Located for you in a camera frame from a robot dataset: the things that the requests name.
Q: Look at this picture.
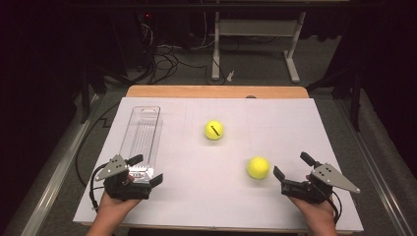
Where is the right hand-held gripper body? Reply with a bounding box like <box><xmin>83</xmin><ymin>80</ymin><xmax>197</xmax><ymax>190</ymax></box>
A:
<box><xmin>280</xmin><ymin>162</ymin><xmax>362</xmax><ymax>205</ymax></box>

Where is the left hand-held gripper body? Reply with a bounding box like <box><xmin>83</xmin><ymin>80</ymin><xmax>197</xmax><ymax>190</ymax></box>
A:
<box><xmin>94</xmin><ymin>153</ymin><xmax>152</xmax><ymax>202</ymax></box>

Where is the yellow tennis ball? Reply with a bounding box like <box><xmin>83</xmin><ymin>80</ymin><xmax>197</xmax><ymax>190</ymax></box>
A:
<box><xmin>246</xmin><ymin>155</ymin><xmax>271</xmax><ymax>180</ymax></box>
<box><xmin>204</xmin><ymin>119</ymin><xmax>225</xmax><ymax>142</ymax></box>

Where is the clear plastic ball container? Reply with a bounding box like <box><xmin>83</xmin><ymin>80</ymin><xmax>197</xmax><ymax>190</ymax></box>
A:
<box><xmin>119</xmin><ymin>105</ymin><xmax>164</xmax><ymax>184</ymax></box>

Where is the person's right hand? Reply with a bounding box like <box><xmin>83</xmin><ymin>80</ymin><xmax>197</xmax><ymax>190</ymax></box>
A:
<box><xmin>287</xmin><ymin>196</ymin><xmax>336</xmax><ymax>228</ymax></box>

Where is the person's left hand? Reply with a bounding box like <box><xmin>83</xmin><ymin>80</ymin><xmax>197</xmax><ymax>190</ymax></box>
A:
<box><xmin>97</xmin><ymin>191</ymin><xmax>144</xmax><ymax>220</ymax></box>

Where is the black stand leg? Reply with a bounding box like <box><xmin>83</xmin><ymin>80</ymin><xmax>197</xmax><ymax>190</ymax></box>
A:
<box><xmin>306</xmin><ymin>63</ymin><xmax>362</xmax><ymax>133</ymax></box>
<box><xmin>79</xmin><ymin>63</ymin><xmax>132</xmax><ymax>125</ymax></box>

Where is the wooden table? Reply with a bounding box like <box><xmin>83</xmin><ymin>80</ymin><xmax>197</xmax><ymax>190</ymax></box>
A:
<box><xmin>80</xmin><ymin>85</ymin><xmax>353</xmax><ymax>236</ymax></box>

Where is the dark computer tower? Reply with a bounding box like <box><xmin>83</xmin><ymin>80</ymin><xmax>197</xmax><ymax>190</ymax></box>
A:
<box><xmin>109</xmin><ymin>9</ymin><xmax>156</xmax><ymax>72</ymax></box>

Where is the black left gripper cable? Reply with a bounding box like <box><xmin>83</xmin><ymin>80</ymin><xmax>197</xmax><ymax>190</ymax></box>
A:
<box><xmin>89</xmin><ymin>162</ymin><xmax>109</xmax><ymax>212</ymax></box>

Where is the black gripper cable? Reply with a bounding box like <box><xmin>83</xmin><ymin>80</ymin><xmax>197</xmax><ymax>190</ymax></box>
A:
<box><xmin>324</xmin><ymin>189</ymin><xmax>343</xmax><ymax>226</ymax></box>
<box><xmin>89</xmin><ymin>162</ymin><xmax>109</xmax><ymax>212</ymax></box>

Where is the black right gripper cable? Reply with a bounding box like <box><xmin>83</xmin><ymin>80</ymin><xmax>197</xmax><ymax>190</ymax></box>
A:
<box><xmin>324</xmin><ymin>189</ymin><xmax>343</xmax><ymax>226</ymax></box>

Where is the black floor cable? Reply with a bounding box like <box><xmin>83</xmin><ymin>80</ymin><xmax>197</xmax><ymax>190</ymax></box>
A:
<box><xmin>75</xmin><ymin>101</ymin><xmax>122</xmax><ymax>188</ymax></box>

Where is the aluminium floor rail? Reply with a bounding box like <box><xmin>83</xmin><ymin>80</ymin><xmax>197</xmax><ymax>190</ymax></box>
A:
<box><xmin>19</xmin><ymin>93</ymin><xmax>100</xmax><ymax>236</ymax></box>
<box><xmin>333</xmin><ymin>97</ymin><xmax>417</xmax><ymax>236</ymax></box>

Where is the tangle of floor cables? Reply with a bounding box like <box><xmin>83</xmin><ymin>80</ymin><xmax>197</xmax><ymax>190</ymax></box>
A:
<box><xmin>141</xmin><ymin>23</ymin><xmax>210</xmax><ymax>87</ymax></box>

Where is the white metal stand frame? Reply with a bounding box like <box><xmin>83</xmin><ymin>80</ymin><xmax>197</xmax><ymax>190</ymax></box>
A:
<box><xmin>210</xmin><ymin>11</ymin><xmax>308</xmax><ymax>84</ymax></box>

